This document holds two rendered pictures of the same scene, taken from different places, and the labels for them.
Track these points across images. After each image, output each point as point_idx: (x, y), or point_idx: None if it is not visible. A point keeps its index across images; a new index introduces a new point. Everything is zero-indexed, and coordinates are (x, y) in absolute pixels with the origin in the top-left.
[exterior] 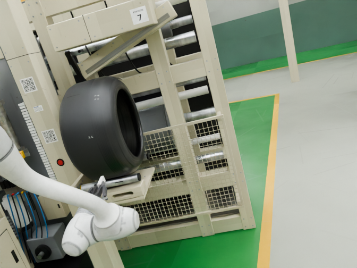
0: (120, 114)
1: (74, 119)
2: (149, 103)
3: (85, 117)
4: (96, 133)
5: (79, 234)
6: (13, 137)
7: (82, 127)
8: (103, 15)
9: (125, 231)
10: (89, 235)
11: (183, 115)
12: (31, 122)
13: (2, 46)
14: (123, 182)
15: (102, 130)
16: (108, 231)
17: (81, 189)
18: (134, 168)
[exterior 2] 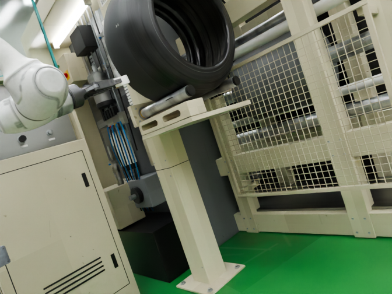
0: (214, 32)
1: (109, 9)
2: (276, 29)
3: (116, 2)
4: (121, 18)
5: (4, 102)
6: (115, 69)
7: (112, 15)
8: None
9: (25, 92)
10: (13, 105)
11: (318, 33)
12: None
13: None
14: (172, 99)
15: (125, 12)
16: (10, 91)
17: (141, 111)
18: (188, 80)
